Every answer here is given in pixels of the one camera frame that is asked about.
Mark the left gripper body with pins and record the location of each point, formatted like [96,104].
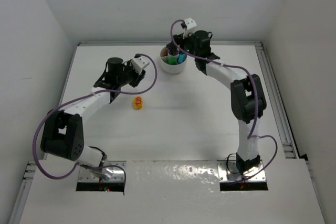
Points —
[138,78]

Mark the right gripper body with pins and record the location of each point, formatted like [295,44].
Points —
[173,46]

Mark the small green lego brick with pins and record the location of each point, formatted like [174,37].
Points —
[172,61]

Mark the yellow butterfly lego piece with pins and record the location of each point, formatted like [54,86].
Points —
[138,103]

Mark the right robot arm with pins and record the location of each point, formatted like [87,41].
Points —
[247,97]

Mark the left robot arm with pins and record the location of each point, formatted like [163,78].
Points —
[63,134]

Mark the white divided round container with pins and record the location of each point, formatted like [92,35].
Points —
[171,69]

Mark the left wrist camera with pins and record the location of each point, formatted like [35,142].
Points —
[139,63]

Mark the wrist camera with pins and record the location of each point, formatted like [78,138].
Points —
[189,25]
[139,63]

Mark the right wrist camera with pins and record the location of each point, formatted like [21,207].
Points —
[189,25]

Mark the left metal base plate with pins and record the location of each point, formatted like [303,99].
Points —
[113,173]

